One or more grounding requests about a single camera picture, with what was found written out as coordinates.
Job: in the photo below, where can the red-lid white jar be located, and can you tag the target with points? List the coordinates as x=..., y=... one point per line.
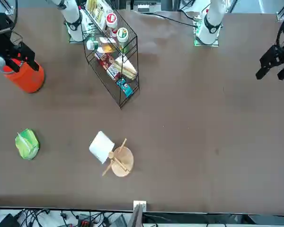
x=111, y=19

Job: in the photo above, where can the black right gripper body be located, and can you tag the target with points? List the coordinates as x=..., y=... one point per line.
x=4, y=47

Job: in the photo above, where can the black box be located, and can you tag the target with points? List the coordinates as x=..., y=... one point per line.
x=8, y=221

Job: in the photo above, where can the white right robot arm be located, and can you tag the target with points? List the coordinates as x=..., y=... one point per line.
x=72, y=14

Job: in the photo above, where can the teal snack box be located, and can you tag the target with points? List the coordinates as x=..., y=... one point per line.
x=124, y=87

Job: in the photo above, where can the wooden roll holder stand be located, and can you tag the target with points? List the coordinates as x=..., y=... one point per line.
x=123, y=163

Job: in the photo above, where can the white paper towel roll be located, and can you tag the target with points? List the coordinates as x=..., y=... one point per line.
x=101, y=146

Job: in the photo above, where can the black power strip red switches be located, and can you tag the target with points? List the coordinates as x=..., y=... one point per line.
x=84, y=221

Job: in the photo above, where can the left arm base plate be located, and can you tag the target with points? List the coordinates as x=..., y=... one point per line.
x=196, y=43

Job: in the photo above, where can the green tissue pack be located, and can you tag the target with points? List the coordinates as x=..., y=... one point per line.
x=26, y=146

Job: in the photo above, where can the red patterned snack box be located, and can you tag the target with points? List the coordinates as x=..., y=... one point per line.
x=106, y=62

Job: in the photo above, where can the orange bin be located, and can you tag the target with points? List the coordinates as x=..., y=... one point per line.
x=30, y=80

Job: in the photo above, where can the long white yellow box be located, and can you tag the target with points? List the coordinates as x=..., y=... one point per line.
x=97, y=10

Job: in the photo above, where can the grey power strip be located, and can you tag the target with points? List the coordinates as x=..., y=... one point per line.
x=143, y=7

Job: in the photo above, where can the orange snack box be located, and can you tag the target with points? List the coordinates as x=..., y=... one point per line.
x=106, y=46

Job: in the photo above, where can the green-lid white jar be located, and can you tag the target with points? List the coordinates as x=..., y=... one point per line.
x=122, y=34

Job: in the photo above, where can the aluminium corner bracket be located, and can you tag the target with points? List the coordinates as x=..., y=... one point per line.
x=10, y=10
x=282, y=16

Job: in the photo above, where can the small white green-label bottle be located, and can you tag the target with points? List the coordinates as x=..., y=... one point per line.
x=92, y=45

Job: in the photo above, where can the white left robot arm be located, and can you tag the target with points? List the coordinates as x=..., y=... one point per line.
x=211, y=21

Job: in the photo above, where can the aluminium profile post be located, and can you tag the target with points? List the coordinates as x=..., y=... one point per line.
x=138, y=212

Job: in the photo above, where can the wrapped triangle sandwich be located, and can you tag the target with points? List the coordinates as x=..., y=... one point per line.
x=125, y=67

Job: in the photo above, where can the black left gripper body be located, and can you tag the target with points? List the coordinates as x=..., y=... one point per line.
x=278, y=54

